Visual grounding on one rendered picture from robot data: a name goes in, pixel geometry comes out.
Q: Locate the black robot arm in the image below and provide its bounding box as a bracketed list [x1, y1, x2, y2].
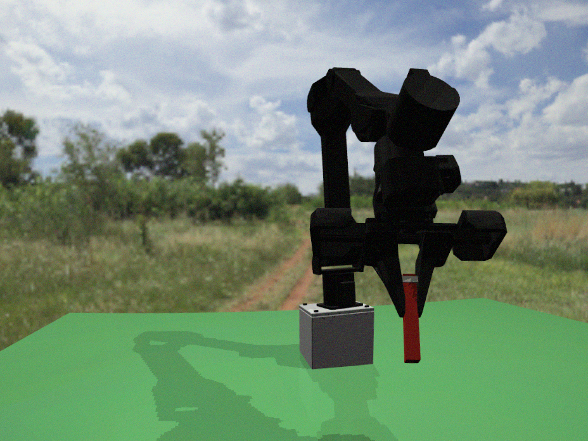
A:
[307, 67, 461, 310]

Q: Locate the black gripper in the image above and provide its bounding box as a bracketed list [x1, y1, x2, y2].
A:
[310, 207, 507, 318]

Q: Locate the dark red peg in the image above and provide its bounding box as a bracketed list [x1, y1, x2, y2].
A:
[402, 274, 421, 364]

